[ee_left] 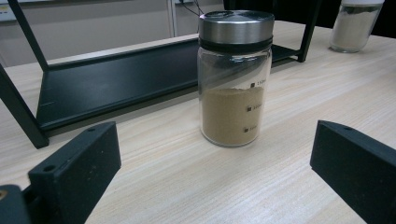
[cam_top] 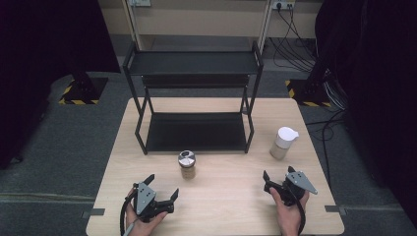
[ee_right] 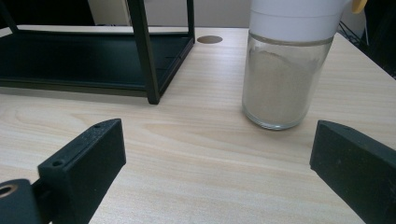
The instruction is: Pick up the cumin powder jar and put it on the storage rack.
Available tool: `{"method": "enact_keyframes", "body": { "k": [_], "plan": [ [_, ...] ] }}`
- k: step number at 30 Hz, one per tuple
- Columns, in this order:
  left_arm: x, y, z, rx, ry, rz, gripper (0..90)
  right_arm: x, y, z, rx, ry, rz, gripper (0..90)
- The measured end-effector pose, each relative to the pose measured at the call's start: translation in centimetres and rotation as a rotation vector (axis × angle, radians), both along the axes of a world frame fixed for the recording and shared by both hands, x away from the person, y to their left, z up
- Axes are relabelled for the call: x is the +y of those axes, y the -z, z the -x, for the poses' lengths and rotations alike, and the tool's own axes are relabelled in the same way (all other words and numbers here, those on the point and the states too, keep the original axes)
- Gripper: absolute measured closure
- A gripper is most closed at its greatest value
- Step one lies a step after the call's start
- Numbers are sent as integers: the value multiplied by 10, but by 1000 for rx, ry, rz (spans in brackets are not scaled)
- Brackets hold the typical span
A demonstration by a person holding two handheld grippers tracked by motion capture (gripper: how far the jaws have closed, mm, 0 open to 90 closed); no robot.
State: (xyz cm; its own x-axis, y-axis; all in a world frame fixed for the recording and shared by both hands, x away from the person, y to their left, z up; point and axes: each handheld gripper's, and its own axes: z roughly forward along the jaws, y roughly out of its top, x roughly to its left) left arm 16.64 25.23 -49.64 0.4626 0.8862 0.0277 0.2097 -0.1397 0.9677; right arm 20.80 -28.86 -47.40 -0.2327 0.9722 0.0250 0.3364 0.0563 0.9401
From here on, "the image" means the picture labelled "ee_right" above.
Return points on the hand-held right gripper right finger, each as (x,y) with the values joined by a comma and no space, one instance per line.
(358,168)

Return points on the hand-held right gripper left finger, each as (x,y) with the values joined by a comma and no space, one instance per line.
(84,168)

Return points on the black metal two-tier rack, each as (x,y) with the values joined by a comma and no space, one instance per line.
(77,59)

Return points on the black curtain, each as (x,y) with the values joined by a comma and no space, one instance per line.
(46,11)
(381,34)

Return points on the round brown table grommet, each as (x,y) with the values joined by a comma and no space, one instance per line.
(209,39)

